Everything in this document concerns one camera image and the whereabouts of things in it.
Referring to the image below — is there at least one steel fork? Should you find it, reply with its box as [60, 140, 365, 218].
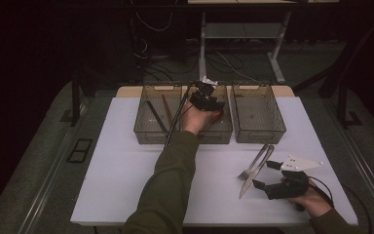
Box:
[237, 143, 270, 181]

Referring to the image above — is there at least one steel knife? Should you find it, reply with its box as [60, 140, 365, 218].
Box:
[239, 144, 276, 199]

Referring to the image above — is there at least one person's right hand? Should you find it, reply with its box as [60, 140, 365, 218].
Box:
[288, 181, 334, 218]

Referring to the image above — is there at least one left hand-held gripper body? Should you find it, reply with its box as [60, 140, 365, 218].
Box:
[193, 76, 220, 110]

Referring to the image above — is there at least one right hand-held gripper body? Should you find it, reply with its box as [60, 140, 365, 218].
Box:
[264, 154, 324, 200]

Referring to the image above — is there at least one hanging light cable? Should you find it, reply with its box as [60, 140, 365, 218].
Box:
[134, 11, 173, 33]

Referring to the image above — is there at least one right hand-held gripper cable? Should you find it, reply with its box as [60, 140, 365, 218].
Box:
[307, 175, 373, 234]

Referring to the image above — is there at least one left hand-held gripper cable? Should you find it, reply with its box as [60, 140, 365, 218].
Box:
[163, 85, 197, 151]

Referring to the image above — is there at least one white floor cable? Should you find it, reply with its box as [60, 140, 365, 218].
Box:
[212, 48, 259, 83]

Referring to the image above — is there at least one smoky clear plastic bin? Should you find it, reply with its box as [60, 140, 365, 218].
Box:
[186, 85, 234, 145]
[133, 85, 183, 145]
[232, 84, 287, 144]

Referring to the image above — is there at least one black floor cable bundle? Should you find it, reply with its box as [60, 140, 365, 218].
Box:
[130, 0, 264, 84]

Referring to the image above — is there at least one white metal desk frame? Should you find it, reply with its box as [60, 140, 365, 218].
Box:
[187, 0, 340, 85]

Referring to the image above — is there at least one black metal stand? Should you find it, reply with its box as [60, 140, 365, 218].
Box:
[70, 69, 91, 128]
[337, 81, 364, 130]

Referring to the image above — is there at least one black slanted metal bar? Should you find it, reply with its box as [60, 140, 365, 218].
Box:
[292, 13, 374, 98]

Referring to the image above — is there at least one hand-held gripper cable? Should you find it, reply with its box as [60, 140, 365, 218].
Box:
[163, 85, 197, 151]
[307, 175, 373, 234]

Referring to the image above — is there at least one person's left hand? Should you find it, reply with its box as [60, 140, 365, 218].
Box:
[178, 105, 223, 135]

